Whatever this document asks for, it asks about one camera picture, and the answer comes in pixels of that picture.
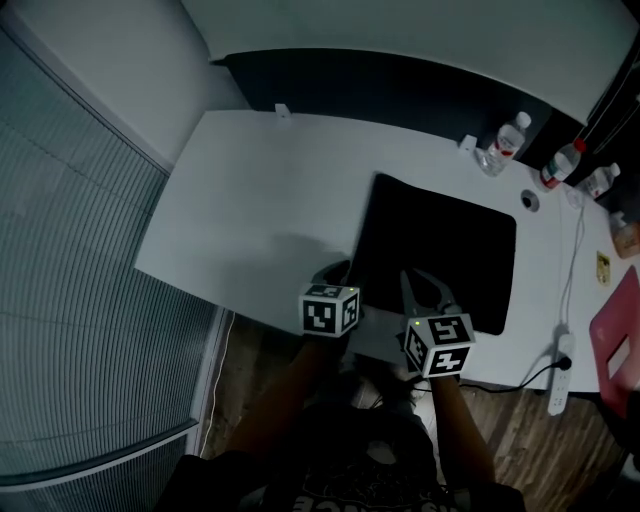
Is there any person's right forearm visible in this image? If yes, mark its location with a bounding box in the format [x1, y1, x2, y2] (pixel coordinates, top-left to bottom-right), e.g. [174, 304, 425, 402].
[428, 374, 497, 487]

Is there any person's black printed shirt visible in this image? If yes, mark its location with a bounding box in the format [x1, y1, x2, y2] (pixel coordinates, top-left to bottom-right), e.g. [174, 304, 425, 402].
[168, 399, 527, 512]

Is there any white power strip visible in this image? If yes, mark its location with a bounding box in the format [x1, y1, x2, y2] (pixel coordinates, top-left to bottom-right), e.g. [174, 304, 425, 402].
[546, 333, 578, 418]

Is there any thin pale cord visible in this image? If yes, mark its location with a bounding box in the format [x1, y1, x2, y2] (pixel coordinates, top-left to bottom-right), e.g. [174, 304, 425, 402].
[207, 309, 237, 454]

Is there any wide white roller blind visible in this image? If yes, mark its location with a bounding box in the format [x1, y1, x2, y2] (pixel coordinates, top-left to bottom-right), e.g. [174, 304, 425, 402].
[178, 0, 640, 127]

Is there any clear bottle red cap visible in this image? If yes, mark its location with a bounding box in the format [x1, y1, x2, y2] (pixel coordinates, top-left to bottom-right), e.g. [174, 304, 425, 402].
[538, 138, 588, 194]

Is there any person's left forearm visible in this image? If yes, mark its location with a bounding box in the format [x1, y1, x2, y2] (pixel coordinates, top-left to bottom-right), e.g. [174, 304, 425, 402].
[223, 336, 347, 460]

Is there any person's dark shoe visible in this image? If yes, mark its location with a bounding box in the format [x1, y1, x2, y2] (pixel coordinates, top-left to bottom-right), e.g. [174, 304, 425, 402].
[348, 361, 432, 415]

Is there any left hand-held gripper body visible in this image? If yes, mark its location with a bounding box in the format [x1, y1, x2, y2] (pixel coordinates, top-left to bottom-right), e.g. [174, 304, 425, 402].
[298, 282, 362, 340]

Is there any clear water bottle white cap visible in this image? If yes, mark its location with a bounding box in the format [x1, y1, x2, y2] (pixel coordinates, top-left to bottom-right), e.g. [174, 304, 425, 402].
[566, 161, 622, 207]
[473, 110, 533, 178]

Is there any long dark grey divider panel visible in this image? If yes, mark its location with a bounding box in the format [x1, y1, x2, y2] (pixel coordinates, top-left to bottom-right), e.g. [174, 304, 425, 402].
[221, 46, 554, 162]

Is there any orange drink bottle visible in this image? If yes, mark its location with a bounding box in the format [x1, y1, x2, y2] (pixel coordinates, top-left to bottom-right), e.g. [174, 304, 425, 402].
[613, 222, 640, 260]

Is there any grey venetian blind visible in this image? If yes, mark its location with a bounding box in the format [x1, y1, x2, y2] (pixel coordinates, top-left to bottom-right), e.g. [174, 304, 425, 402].
[0, 24, 222, 512]

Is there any short dark grey divider panel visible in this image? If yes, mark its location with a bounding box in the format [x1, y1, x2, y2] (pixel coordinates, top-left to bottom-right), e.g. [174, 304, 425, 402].
[594, 164, 640, 217]

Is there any black window frame post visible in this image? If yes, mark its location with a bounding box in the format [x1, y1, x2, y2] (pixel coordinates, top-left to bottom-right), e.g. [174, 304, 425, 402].
[583, 47, 640, 157]

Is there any anime print desk mat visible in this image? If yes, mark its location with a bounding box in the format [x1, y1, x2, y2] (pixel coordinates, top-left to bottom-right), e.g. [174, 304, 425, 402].
[348, 171, 518, 338]

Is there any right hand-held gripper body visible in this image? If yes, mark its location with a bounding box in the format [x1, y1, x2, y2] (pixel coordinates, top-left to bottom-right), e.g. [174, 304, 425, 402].
[402, 301, 477, 380]

